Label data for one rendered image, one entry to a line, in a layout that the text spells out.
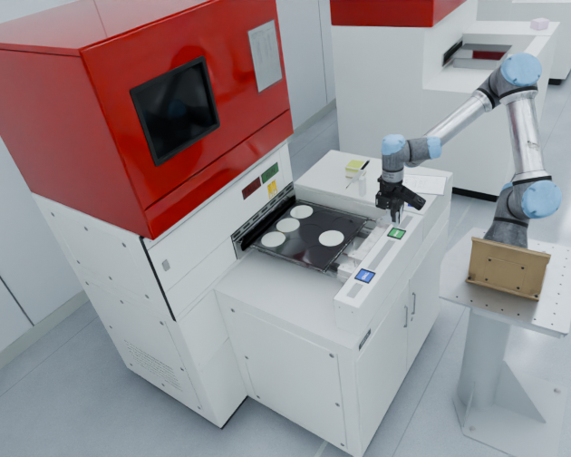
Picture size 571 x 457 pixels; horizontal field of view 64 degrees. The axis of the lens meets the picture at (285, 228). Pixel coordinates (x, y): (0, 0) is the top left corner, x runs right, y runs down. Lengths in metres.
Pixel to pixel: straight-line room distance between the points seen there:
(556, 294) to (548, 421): 0.82
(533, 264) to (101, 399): 2.20
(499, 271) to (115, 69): 1.36
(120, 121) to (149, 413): 1.69
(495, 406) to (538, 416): 0.18
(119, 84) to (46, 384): 2.09
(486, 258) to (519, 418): 0.96
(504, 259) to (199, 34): 1.22
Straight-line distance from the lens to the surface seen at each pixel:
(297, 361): 1.83
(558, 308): 1.79
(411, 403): 2.43
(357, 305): 1.51
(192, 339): 1.89
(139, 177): 1.41
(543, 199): 1.66
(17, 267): 3.11
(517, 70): 1.71
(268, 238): 1.91
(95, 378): 2.92
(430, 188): 2.03
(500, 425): 2.42
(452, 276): 1.83
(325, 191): 2.04
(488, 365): 2.18
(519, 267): 1.71
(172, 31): 1.45
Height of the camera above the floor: 2.05
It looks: 36 degrees down
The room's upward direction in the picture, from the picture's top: 10 degrees counter-clockwise
